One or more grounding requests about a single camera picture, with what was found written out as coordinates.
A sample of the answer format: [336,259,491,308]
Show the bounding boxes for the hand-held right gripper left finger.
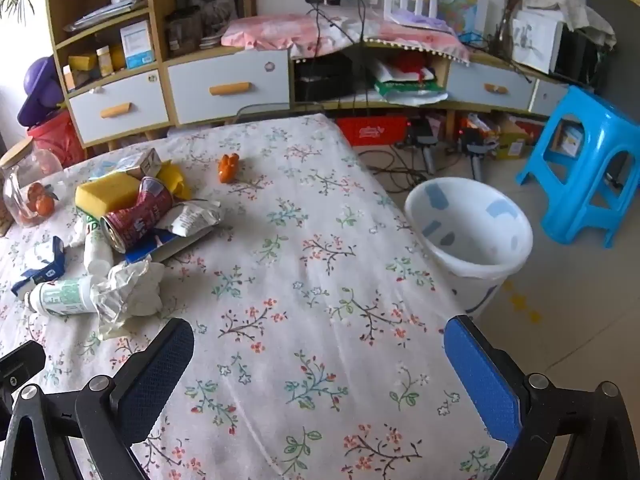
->
[0,318,195,480]

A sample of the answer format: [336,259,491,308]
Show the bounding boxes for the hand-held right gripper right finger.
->
[443,314,640,480]

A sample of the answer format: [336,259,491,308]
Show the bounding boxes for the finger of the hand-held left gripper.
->
[0,341,47,401]

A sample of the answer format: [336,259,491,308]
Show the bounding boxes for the white green-label drink bottle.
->
[82,215,116,277]
[25,276,108,317]

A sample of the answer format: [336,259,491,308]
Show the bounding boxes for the blue and white wrapper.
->
[11,236,66,297]

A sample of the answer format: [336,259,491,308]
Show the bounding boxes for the white paper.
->
[92,255,166,342]

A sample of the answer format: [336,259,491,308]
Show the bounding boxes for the white plastic wastebasket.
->
[404,177,535,318]

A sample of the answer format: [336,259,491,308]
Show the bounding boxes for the red drink can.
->
[100,176,173,254]

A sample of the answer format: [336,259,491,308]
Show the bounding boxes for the floral tablecloth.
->
[0,114,506,480]

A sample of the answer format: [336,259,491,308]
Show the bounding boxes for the glass jar with wooden lid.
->
[0,136,63,228]

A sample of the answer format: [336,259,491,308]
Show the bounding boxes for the yellow sponge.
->
[75,176,143,216]

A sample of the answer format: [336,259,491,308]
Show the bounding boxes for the yellow snack wrapper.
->
[157,160,192,201]

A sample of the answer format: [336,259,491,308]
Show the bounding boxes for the red bag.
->
[27,110,86,168]

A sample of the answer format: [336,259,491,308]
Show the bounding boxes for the light blue milk carton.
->
[102,150,163,181]

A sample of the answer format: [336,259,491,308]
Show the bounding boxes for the orange peel piece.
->
[218,152,240,184]

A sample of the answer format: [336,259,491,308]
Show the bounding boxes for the cardboard box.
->
[492,120,546,161]

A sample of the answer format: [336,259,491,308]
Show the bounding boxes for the purple toy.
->
[17,57,66,126]

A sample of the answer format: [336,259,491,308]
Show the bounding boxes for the red box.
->
[336,116,408,147]

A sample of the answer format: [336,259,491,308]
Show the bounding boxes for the low wooden cabinet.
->
[290,40,571,128]

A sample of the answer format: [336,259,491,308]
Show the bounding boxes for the small white drawer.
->
[532,80,569,117]

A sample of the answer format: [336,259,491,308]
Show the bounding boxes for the blue plastic stool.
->
[516,85,640,249]

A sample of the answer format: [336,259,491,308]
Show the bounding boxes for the pile of bags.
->
[372,55,451,106]

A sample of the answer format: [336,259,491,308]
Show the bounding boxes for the blue and white box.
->
[120,20,153,70]

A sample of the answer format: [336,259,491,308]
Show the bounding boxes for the black appliance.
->
[555,27,613,86]

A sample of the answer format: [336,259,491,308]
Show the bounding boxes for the white box with picture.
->
[510,10,566,75]

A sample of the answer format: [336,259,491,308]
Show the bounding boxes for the white drawer cabinet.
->
[45,0,293,150]

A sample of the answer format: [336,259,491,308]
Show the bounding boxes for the dark glass jar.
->
[165,7,203,56]

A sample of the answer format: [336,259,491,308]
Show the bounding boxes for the stack of papers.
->
[62,0,151,31]

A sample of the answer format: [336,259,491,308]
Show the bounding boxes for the pink cloth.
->
[220,10,473,66]

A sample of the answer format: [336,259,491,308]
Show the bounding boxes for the map sheet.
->
[402,0,491,36]

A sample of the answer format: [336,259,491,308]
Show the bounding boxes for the dried twigs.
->
[492,0,533,56]

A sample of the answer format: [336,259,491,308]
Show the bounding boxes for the white rack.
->
[385,0,438,23]

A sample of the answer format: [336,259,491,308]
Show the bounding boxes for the white crumpled cloth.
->
[525,0,617,36]

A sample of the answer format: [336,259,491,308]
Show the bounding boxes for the white drawer with orange handle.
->
[166,49,291,126]
[446,60,538,111]
[67,70,171,145]

